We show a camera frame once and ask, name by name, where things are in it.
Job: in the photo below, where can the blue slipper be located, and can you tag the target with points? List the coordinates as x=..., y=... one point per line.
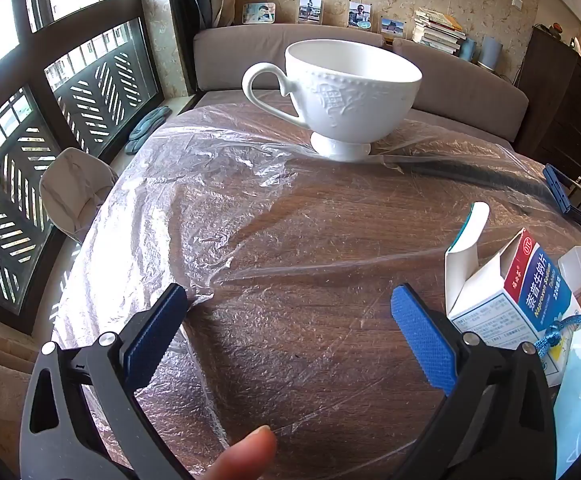
x=148, y=122
x=135, y=145

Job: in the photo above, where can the dark wooden wardrobe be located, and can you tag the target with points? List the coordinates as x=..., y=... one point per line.
x=565, y=100

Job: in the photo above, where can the white embossed cup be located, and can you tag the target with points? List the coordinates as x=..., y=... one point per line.
x=350, y=95

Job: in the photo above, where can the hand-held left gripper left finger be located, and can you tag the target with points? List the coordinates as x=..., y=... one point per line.
x=153, y=327

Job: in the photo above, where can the white vase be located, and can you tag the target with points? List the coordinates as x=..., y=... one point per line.
x=576, y=45

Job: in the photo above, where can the dark framed window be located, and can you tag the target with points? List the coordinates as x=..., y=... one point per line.
x=85, y=17

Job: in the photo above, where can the patterned balcony railing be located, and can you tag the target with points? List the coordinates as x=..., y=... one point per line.
x=100, y=90

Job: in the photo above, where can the white plastic box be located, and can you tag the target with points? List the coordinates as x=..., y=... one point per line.
x=575, y=262

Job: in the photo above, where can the white blue red medicine box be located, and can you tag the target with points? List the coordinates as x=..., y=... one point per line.
x=500, y=310

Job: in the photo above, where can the grey cylinder speaker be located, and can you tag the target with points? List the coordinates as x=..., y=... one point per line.
x=490, y=51

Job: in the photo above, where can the upright standing figure photo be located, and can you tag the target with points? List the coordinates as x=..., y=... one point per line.
x=310, y=10

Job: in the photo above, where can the beige chair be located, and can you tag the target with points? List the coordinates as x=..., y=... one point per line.
x=70, y=190

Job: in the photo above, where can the person's left hand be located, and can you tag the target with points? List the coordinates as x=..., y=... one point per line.
x=248, y=455

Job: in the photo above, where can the brown sofa back cushion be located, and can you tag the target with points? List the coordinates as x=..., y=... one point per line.
x=240, y=55
x=470, y=90

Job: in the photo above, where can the upright portrait photo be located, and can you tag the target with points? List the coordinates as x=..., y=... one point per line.
x=359, y=15

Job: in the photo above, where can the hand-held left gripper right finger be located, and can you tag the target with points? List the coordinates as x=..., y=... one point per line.
x=423, y=340

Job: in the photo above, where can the small brown ornament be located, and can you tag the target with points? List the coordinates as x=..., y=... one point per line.
x=555, y=27

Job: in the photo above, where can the dark curtain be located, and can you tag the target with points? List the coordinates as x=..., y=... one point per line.
x=185, y=10

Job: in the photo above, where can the blue cylinder container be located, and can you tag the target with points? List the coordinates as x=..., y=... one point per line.
x=468, y=50

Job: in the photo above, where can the clear plastic sheet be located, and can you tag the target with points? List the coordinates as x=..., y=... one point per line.
x=250, y=195

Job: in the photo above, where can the building photo frame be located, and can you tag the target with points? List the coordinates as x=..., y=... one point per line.
x=392, y=26

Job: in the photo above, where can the rounded photo frame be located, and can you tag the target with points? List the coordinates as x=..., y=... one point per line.
x=259, y=12

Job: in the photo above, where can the stack of books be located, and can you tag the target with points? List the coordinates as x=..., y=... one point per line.
x=435, y=30

